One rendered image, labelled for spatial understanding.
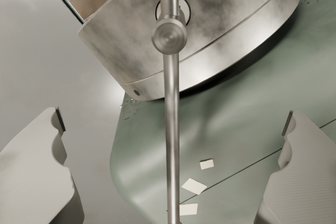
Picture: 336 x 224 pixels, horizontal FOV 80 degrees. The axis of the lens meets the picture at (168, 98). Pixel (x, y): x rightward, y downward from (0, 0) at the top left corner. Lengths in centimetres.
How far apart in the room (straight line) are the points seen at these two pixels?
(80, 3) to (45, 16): 123
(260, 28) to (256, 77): 6
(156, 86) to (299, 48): 17
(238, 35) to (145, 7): 10
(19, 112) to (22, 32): 60
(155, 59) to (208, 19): 7
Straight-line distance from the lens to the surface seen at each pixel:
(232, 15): 22
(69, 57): 158
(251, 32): 24
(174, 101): 16
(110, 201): 234
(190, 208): 32
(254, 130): 26
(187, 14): 21
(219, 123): 25
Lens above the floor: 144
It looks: 64 degrees down
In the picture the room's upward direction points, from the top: 166 degrees clockwise
